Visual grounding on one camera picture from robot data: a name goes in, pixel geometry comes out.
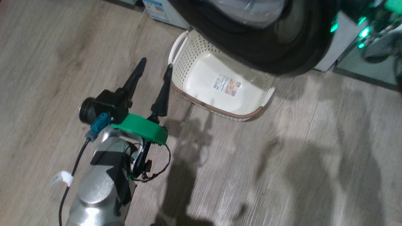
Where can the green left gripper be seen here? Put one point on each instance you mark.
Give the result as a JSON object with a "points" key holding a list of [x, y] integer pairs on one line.
{"points": [[141, 128]]}

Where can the round black glass washer door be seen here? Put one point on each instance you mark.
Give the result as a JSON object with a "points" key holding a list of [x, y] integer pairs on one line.
{"points": [[267, 53]]}

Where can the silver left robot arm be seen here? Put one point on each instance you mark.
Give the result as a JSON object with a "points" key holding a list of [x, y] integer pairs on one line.
{"points": [[94, 188]]}

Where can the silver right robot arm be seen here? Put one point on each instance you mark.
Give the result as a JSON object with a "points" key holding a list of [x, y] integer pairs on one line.
{"points": [[355, 8]]}

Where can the cream perforated laundry basket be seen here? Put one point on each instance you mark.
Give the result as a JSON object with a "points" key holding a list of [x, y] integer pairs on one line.
{"points": [[194, 53]]}

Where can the white washing machine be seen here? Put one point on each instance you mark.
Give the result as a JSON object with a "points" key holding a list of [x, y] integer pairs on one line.
{"points": [[339, 44]]}

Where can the paper label sticker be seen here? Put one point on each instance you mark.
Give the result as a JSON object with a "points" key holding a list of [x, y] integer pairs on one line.
{"points": [[226, 84]]}

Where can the blue energy label sticker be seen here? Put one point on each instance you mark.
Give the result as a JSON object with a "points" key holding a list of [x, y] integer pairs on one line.
{"points": [[155, 8]]}

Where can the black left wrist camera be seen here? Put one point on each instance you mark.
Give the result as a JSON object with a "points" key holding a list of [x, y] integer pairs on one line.
{"points": [[105, 105]]}

